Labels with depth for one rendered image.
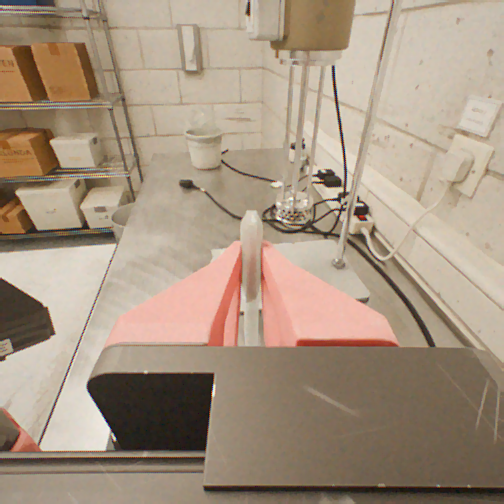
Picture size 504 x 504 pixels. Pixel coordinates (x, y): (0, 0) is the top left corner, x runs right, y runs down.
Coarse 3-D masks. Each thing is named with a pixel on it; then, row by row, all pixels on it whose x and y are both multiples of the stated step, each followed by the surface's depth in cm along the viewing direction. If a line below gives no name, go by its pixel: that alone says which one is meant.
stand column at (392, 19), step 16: (400, 0) 37; (384, 32) 39; (384, 48) 40; (384, 64) 41; (368, 112) 45; (368, 128) 46; (368, 144) 47; (352, 192) 52; (352, 208) 54; (336, 256) 61
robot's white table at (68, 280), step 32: (0, 256) 67; (32, 256) 67; (64, 256) 67; (96, 256) 67; (32, 288) 58; (64, 288) 58; (96, 288) 58; (64, 320) 52; (32, 352) 47; (64, 352) 47; (0, 384) 42; (32, 384) 42; (32, 416) 39
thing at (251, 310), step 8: (248, 304) 13; (256, 304) 13; (248, 312) 14; (256, 312) 14; (248, 320) 14; (256, 320) 14; (248, 328) 14; (256, 328) 15; (248, 336) 15; (256, 336) 15; (248, 344) 15; (256, 344) 15
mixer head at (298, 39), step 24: (264, 0) 32; (288, 0) 33; (312, 0) 32; (336, 0) 33; (264, 24) 34; (288, 24) 34; (312, 24) 33; (336, 24) 34; (288, 48) 36; (312, 48) 35; (336, 48) 35
